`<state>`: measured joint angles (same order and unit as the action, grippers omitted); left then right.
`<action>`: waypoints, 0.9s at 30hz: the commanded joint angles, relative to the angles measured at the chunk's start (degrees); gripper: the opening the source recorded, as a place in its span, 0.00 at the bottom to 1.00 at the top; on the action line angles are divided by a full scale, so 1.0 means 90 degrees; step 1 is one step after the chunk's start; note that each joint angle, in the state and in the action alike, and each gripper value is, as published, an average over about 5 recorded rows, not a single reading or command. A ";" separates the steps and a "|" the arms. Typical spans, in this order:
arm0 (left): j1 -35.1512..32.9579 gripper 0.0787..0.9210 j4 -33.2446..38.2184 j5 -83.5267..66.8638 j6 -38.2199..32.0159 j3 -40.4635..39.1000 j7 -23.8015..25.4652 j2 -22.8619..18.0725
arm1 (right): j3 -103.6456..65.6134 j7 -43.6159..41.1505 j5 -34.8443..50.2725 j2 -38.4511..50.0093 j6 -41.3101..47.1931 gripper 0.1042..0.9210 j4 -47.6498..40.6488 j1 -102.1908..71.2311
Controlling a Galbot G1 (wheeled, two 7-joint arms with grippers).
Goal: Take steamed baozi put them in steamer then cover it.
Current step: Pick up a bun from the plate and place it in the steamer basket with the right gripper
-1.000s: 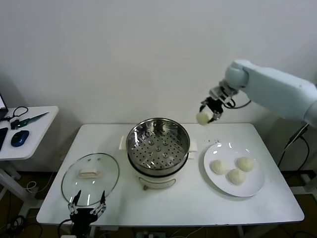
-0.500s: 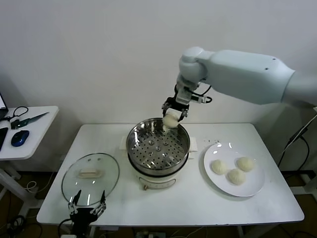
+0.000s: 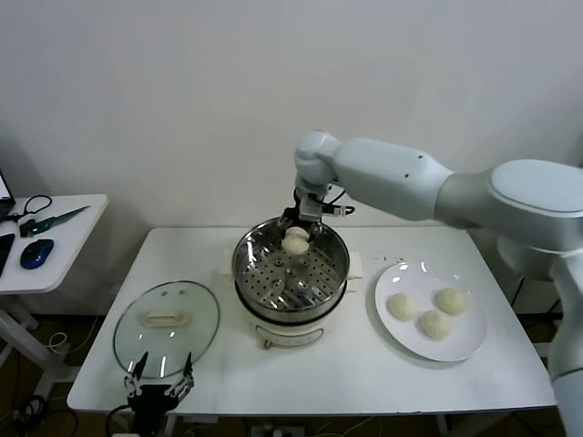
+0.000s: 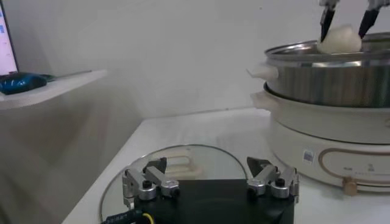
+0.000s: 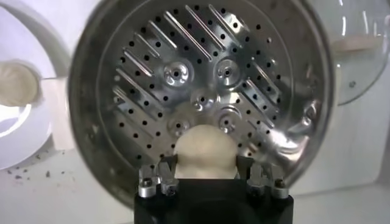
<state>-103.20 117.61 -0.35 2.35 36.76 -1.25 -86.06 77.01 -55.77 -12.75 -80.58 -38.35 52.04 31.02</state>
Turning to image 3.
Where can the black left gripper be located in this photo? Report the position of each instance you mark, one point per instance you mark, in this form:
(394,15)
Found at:
(152,398)

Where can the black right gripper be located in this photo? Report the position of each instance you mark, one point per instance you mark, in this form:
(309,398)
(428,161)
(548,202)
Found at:
(293,214)

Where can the white steamed baozi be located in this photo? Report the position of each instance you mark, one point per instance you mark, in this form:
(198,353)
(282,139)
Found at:
(451,301)
(295,243)
(435,325)
(403,306)

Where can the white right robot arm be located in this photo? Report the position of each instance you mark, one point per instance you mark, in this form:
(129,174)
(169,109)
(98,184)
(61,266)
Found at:
(387,173)

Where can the perforated steel steamer basket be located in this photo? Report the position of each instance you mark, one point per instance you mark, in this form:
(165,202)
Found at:
(319,268)

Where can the cream electric cooker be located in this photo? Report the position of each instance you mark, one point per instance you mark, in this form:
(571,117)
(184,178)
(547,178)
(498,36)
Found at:
(291,330)

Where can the grey power strip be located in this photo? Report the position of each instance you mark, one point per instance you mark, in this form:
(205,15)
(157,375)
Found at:
(273,432)

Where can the white side table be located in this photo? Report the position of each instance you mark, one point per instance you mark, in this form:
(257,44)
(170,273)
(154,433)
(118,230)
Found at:
(68,255)

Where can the white round plate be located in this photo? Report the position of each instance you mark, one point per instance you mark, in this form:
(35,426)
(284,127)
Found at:
(410,339)

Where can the blue computer mouse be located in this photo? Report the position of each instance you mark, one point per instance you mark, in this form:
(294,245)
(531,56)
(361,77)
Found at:
(36,253)

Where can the black phone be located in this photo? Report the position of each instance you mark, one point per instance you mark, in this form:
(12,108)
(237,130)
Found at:
(5,252)

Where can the black laptop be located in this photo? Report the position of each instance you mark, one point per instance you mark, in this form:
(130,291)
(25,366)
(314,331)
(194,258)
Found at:
(3,186)

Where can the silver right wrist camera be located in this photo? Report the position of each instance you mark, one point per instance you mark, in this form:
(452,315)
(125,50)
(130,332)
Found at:
(310,209)

